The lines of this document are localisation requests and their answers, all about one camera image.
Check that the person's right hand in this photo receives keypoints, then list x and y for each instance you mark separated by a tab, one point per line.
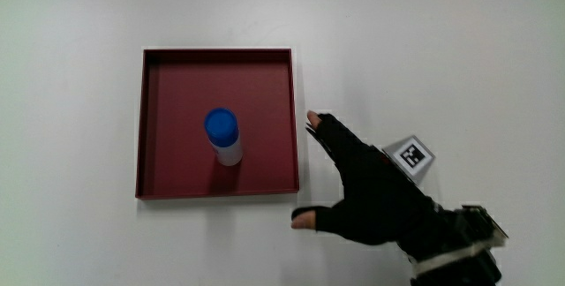
379	197

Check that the blue-capped white glue stick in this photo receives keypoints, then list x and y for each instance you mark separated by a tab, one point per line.
223	138

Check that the dark red square plate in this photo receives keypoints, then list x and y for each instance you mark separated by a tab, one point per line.
185	100

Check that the person's right forearm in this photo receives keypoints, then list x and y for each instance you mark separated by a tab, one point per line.
454	250

